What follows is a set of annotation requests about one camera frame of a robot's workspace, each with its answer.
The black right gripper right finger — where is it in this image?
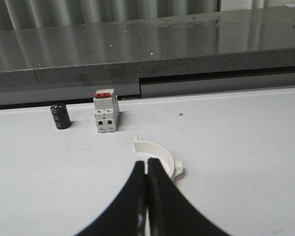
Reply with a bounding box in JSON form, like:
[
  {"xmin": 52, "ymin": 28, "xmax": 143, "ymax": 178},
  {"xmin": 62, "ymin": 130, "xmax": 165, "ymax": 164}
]
[{"xmin": 147, "ymin": 158, "xmax": 228, "ymax": 236}]

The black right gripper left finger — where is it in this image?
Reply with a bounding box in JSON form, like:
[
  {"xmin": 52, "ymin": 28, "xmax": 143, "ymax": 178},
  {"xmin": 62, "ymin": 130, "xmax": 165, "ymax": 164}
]
[{"xmin": 77, "ymin": 161, "xmax": 147, "ymax": 236}]

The white half pipe clamp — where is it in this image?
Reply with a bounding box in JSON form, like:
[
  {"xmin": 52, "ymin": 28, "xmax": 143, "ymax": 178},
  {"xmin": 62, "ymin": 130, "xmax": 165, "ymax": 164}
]
[{"xmin": 134, "ymin": 136, "xmax": 184, "ymax": 181}]

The black cylindrical capacitor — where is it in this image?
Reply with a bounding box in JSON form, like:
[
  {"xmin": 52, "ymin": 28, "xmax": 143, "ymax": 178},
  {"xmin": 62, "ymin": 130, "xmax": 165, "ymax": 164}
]
[{"xmin": 50, "ymin": 103, "xmax": 71, "ymax": 130}]

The grey stone countertop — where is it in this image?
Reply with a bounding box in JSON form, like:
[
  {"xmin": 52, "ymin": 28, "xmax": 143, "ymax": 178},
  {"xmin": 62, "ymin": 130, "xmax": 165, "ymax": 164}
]
[{"xmin": 0, "ymin": 6, "xmax": 295, "ymax": 88}]

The white circuit breaker red switch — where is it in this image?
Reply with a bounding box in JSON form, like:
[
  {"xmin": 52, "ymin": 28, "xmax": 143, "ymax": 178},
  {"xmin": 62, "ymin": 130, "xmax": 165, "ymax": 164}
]
[{"xmin": 93, "ymin": 88, "xmax": 119, "ymax": 133}]

